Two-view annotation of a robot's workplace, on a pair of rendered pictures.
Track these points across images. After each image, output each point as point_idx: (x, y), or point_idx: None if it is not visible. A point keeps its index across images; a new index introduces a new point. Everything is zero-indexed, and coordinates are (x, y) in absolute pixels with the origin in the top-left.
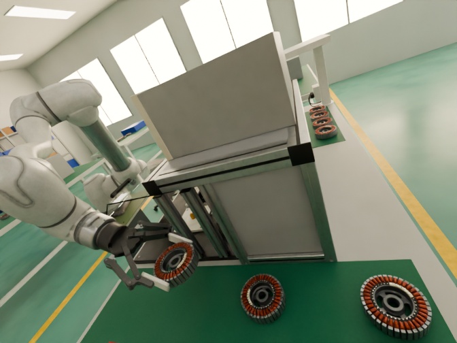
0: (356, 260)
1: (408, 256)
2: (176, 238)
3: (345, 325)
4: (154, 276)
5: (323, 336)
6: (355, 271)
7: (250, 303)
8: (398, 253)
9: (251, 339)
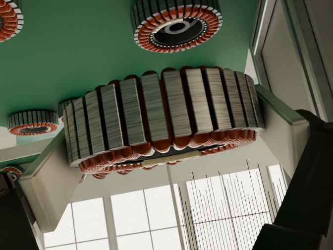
0: (248, 55)
1: (248, 73)
2: (276, 151)
3: (167, 65)
4: (72, 194)
5: (149, 59)
6: (232, 58)
7: (154, 32)
8: (252, 69)
9: (102, 16)
